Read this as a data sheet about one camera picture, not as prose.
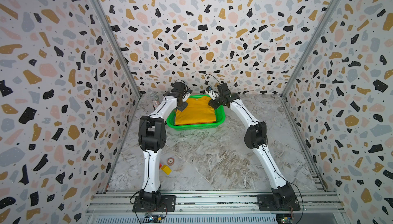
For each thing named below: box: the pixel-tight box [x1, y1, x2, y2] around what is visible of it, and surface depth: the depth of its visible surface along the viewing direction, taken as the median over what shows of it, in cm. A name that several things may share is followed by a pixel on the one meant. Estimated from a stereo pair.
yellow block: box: [160, 164, 172, 176], surface depth 86 cm
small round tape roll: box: [166, 157, 176, 167], surface depth 88 cm
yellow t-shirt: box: [175, 95, 217, 126], surface depth 100 cm
